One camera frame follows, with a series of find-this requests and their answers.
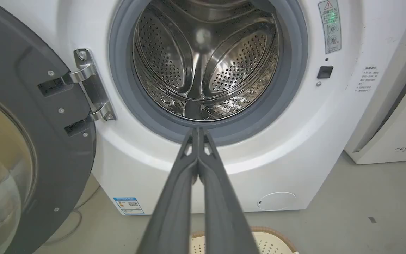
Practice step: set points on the grey rubber door gasket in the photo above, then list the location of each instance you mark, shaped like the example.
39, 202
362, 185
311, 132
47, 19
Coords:
291, 88

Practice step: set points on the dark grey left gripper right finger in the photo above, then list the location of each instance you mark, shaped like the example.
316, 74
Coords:
224, 215

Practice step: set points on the black door latch socket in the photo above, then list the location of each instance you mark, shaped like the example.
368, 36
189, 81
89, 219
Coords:
325, 72

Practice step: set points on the blue energy label sticker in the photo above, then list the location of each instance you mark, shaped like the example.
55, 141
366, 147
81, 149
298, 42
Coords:
129, 205

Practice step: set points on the chrome door hinge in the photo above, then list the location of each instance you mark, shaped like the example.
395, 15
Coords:
90, 84

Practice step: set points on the white front-load washing machine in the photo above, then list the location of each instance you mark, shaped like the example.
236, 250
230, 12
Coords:
294, 141

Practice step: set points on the stainless steel washing machine drum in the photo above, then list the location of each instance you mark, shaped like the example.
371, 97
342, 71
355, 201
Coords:
206, 60

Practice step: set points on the round filter access cover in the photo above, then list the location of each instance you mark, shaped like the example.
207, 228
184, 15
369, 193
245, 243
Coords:
277, 201

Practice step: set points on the warning label sticker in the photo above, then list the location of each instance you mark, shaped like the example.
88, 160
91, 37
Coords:
330, 25

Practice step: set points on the grey washing machine door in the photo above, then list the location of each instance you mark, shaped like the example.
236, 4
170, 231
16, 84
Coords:
30, 123

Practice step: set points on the cream perforated laundry basket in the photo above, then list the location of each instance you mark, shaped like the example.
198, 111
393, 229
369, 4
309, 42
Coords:
270, 241

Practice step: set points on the white air purifier appliance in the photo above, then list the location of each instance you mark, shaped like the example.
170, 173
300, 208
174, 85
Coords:
397, 116

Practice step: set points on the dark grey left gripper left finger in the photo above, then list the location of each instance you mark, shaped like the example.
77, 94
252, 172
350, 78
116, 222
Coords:
174, 211

